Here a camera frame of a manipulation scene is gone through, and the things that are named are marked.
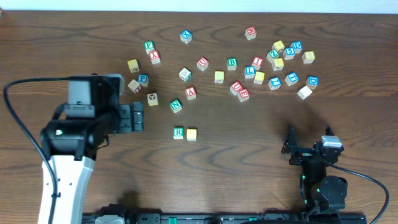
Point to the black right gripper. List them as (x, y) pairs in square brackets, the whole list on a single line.
[(303, 149)]

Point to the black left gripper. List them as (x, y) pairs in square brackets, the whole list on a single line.
[(127, 117)]

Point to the green R block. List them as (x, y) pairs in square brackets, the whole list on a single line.
[(178, 133)]

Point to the yellow O block placed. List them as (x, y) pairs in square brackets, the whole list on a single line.
[(191, 134)]

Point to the green B block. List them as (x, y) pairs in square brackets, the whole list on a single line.
[(232, 63)]

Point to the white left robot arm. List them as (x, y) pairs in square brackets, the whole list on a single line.
[(70, 143)]

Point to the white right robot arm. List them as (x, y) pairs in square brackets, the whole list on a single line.
[(322, 193)]

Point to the soccer ball block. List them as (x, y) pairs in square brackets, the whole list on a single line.
[(152, 99)]

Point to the white 6 block red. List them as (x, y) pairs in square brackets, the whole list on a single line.
[(134, 86)]

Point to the blue P block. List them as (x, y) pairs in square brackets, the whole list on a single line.
[(143, 79)]

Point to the green N block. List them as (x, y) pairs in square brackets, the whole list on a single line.
[(176, 105)]

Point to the yellow block left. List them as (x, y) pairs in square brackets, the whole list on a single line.
[(133, 65)]

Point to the plain white block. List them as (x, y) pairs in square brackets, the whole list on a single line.
[(304, 92)]

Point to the red A block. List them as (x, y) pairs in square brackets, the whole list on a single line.
[(191, 93)]

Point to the blue D block lower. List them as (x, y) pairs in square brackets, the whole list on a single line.
[(312, 82)]

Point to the blue d block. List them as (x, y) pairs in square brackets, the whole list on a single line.
[(297, 46), (312, 82)]

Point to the red Y block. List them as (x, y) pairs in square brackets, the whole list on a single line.
[(154, 57)]

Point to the white picture block teal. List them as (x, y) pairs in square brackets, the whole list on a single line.
[(185, 74)]

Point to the blue T block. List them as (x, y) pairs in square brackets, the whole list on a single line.
[(291, 79)]

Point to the blue 2 block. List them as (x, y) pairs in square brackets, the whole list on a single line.
[(274, 83)]

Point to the green F block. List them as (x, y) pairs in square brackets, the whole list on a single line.
[(149, 46)]

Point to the red U block upper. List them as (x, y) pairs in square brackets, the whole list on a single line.
[(202, 64)]

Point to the red u block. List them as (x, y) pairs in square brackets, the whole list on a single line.
[(202, 64), (236, 87)]

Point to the yellow block under Z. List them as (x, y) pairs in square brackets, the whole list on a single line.
[(277, 64)]

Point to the yellow 8 block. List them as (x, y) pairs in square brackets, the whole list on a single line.
[(308, 57)]

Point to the blue 5 block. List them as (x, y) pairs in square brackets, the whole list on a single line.
[(288, 53)]

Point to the blue X block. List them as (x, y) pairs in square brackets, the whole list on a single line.
[(186, 36)]

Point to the blue L block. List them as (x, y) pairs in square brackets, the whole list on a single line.
[(249, 72)]

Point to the red U block lower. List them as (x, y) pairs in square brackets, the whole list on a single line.
[(236, 87)]

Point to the green Z block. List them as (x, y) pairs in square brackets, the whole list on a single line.
[(272, 55)]

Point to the red I block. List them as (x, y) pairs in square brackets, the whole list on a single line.
[(257, 62)]

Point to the blue D block upper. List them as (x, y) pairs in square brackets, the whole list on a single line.
[(297, 46)]

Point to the yellow block top right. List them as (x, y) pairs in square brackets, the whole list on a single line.
[(278, 46)]

